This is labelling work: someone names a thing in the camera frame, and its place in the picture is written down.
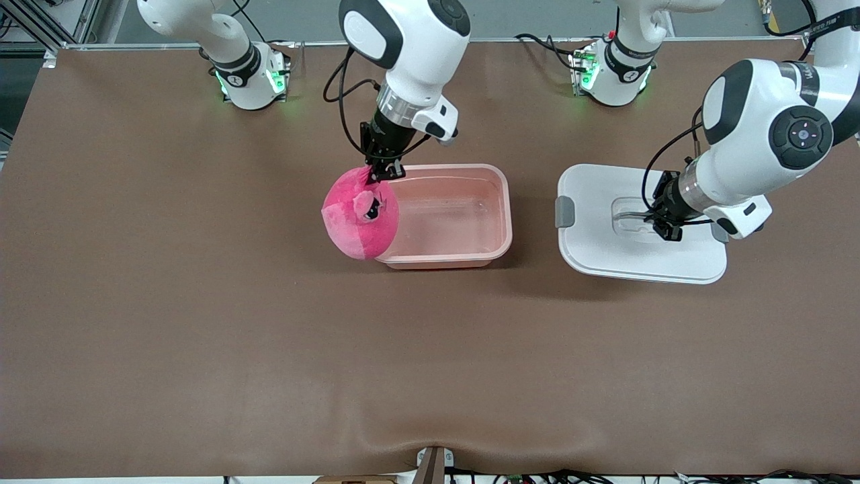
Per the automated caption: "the pink plush toy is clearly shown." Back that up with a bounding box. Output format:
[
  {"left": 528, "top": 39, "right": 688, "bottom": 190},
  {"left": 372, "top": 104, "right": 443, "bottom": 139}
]
[{"left": 321, "top": 167, "right": 401, "bottom": 261}]

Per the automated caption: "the pink plastic box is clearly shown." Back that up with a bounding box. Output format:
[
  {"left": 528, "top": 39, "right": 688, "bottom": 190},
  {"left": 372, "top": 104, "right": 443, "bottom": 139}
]
[{"left": 375, "top": 163, "right": 513, "bottom": 271}]

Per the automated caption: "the brown table cover sheet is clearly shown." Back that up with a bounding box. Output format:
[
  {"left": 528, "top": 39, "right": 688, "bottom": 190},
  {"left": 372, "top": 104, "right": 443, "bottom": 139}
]
[{"left": 0, "top": 39, "right": 860, "bottom": 479}]

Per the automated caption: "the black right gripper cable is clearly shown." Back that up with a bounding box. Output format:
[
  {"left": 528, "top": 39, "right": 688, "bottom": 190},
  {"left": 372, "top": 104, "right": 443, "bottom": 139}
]
[{"left": 322, "top": 47, "right": 431, "bottom": 163}]

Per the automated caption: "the black right arm base cable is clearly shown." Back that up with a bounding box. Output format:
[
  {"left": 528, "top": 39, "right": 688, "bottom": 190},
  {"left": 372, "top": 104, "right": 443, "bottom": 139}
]
[{"left": 232, "top": 0, "right": 287, "bottom": 45}]

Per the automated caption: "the black arm base cable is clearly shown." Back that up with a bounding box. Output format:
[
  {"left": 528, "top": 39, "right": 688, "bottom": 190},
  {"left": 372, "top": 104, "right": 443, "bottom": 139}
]
[
  {"left": 232, "top": 0, "right": 287, "bottom": 45},
  {"left": 514, "top": 32, "right": 589, "bottom": 72}
]

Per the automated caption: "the black left arm base cable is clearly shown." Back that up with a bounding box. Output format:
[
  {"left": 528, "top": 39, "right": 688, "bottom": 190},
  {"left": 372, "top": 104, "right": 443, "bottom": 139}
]
[{"left": 514, "top": 32, "right": 589, "bottom": 72}]

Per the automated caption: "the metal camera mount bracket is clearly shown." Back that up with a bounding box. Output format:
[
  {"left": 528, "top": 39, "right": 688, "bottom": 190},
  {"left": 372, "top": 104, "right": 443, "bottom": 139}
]
[{"left": 417, "top": 446, "right": 454, "bottom": 484}]

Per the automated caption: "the aluminium frame profile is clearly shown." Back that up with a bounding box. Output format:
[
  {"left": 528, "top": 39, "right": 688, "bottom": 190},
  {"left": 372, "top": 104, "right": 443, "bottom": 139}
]
[{"left": 0, "top": 0, "right": 101, "bottom": 52}]

